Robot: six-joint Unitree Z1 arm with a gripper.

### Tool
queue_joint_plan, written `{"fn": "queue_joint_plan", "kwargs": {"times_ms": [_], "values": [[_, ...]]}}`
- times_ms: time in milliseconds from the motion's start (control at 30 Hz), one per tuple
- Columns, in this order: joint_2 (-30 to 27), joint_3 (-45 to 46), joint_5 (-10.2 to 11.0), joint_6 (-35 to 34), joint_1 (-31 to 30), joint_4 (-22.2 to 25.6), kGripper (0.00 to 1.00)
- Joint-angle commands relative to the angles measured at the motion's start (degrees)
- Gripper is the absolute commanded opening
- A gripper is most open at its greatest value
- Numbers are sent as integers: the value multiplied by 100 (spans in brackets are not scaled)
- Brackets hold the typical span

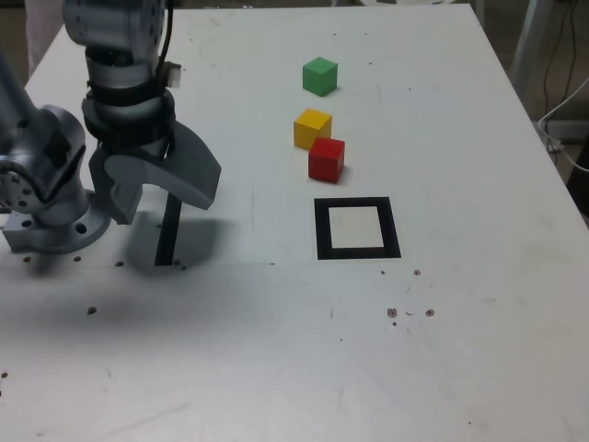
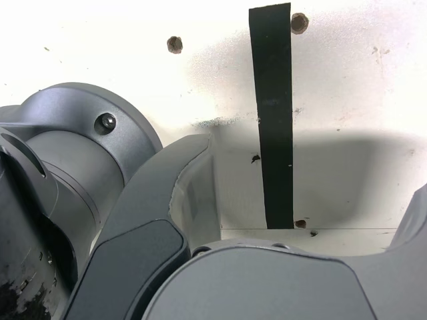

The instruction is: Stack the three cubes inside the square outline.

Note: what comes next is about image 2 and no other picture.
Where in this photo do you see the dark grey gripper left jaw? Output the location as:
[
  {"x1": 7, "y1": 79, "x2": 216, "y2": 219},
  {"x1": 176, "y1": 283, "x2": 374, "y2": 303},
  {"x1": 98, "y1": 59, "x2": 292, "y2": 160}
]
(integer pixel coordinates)
[{"x1": 62, "y1": 133, "x2": 223, "y2": 320}]

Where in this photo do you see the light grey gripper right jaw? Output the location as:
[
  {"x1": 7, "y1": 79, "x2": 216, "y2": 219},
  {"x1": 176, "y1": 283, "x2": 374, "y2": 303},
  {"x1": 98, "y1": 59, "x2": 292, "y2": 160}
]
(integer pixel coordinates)
[{"x1": 141, "y1": 182, "x2": 427, "y2": 320}]

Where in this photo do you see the black tape strip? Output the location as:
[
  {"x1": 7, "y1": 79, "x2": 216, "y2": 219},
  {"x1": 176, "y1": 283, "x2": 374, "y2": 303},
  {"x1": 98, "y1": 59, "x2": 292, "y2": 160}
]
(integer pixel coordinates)
[{"x1": 248, "y1": 2, "x2": 295, "y2": 230}]

